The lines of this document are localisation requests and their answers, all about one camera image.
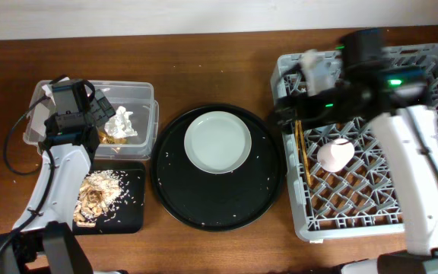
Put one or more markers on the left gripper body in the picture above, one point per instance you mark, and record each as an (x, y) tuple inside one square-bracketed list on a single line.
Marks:
[(57, 125)]

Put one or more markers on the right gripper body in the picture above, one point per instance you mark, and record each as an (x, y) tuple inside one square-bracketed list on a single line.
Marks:
[(339, 105)]

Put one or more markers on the white tissue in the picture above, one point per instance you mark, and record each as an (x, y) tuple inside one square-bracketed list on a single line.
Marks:
[(120, 126)]

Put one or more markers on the brown gold coffee sachet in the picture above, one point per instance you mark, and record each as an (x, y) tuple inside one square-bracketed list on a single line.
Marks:
[(107, 139)]

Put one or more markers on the pink plastic cup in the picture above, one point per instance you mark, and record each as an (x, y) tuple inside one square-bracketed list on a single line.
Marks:
[(335, 155)]

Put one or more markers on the food scraps and rice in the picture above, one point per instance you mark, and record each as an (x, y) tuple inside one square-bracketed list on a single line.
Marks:
[(97, 194)]

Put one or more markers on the grey round plate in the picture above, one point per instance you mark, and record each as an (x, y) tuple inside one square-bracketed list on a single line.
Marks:
[(217, 142)]

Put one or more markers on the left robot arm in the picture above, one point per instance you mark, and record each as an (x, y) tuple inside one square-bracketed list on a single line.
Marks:
[(68, 149)]

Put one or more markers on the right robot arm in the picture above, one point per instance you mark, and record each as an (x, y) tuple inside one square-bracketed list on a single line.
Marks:
[(396, 104)]

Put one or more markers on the clear plastic waste bin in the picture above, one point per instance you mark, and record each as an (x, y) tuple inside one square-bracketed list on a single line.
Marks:
[(137, 97)]

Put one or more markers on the grey dishwasher rack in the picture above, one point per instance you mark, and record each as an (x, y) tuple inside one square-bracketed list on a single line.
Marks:
[(360, 199)]

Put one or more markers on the white label sticker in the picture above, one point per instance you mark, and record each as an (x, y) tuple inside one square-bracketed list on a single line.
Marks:
[(40, 115)]

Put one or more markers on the black rectangular tray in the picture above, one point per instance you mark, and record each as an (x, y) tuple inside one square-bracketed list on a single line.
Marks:
[(127, 212)]

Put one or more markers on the round black serving tray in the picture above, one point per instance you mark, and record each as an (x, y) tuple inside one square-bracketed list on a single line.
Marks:
[(217, 202)]

